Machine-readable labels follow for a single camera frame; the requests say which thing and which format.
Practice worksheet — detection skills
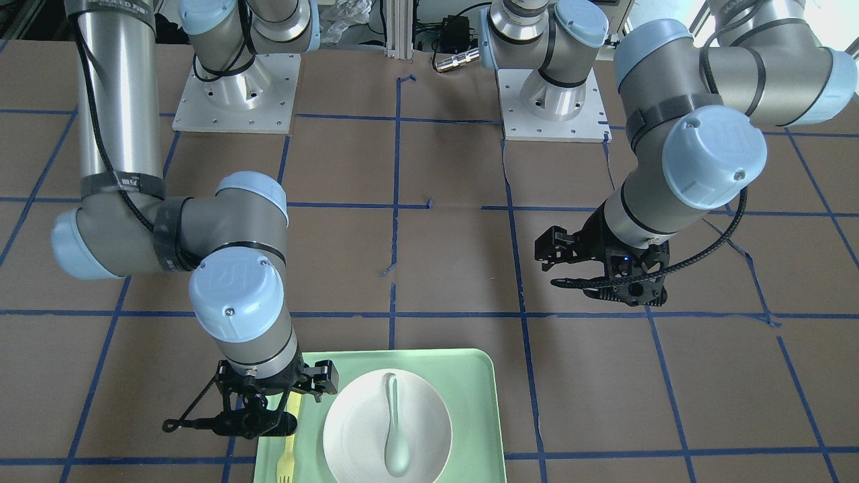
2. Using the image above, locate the brown paper table cover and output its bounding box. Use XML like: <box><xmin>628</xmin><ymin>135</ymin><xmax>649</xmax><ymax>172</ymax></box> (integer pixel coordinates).
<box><xmin>1</xmin><ymin>40</ymin><xmax>858</xmax><ymax>482</ymax></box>

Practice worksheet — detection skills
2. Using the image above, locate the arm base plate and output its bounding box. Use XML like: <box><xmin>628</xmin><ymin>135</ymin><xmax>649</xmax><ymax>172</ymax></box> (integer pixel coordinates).
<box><xmin>497</xmin><ymin>68</ymin><xmax>612</xmax><ymax>143</ymax></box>
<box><xmin>172</xmin><ymin>53</ymin><xmax>301</xmax><ymax>134</ymax></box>

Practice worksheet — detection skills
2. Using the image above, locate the light green plastic spoon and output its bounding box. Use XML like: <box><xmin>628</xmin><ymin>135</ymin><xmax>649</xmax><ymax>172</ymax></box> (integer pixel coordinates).
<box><xmin>384</xmin><ymin>372</ymin><xmax>411</xmax><ymax>478</ymax></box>

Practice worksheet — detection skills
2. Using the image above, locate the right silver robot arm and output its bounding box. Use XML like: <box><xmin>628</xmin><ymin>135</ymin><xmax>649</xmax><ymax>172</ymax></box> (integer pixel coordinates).
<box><xmin>51</xmin><ymin>1</ymin><xmax>338</xmax><ymax>439</ymax></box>

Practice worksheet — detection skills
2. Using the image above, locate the white round plate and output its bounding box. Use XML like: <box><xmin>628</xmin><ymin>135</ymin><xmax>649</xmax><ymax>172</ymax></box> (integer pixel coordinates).
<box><xmin>322</xmin><ymin>369</ymin><xmax>453</xmax><ymax>482</ymax></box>

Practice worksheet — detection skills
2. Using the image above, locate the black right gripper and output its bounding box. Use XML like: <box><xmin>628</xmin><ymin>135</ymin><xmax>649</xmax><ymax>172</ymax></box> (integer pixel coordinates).
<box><xmin>162</xmin><ymin>360</ymin><xmax>340</xmax><ymax>439</ymax></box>

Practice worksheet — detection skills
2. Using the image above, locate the aluminium frame post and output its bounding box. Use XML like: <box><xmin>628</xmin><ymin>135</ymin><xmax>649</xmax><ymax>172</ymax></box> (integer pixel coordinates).
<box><xmin>383</xmin><ymin>1</ymin><xmax>416</xmax><ymax>62</ymax></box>

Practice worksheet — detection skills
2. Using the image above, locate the yellow plastic fork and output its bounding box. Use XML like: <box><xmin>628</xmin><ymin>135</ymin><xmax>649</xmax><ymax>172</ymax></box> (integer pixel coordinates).
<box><xmin>276</xmin><ymin>392</ymin><xmax>301</xmax><ymax>483</ymax></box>

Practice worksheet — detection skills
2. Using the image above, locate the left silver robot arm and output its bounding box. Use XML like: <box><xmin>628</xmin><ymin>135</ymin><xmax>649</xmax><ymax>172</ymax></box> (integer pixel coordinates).
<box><xmin>534</xmin><ymin>1</ymin><xmax>857</xmax><ymax>306</ymax></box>

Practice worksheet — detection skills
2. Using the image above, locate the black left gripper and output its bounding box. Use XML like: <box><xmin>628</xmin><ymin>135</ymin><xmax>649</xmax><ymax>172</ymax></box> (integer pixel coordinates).
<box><xmin>534</xmin><ymin>208</ymin><xmax>670</xmax><ymax>307</ymax></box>

